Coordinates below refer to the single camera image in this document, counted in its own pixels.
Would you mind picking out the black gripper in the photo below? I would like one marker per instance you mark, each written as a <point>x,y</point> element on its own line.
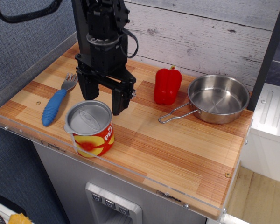
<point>106,65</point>

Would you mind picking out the red peach can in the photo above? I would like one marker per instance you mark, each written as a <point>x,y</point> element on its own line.
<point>90,125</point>

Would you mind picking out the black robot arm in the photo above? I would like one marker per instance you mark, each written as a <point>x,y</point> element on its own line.
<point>106,19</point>

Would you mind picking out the red bell pepper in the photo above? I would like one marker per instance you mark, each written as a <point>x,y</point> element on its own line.
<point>167,85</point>

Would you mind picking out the grey toy fridge cabinet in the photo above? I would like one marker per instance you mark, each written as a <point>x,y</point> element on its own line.
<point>69,177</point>

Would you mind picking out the small steel pan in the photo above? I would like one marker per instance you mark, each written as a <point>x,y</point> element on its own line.
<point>215,99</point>

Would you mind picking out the yellow sponge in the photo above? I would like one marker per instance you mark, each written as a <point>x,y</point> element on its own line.
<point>19,219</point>

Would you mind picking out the white black tray corner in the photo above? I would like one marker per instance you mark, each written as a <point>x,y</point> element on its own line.
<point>8,208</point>

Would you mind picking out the white toy sink unit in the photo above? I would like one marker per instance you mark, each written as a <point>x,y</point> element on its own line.
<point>261,151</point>

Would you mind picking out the blue handled fork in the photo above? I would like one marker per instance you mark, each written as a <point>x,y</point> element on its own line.
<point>51,109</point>

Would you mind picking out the dark grey left post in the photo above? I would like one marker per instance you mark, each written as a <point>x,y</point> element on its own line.
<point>81,27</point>

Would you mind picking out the dark grey post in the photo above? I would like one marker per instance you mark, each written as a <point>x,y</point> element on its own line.
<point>81,27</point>
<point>268,58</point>

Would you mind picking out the dark grey right post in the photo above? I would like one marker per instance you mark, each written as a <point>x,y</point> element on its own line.
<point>268,58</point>

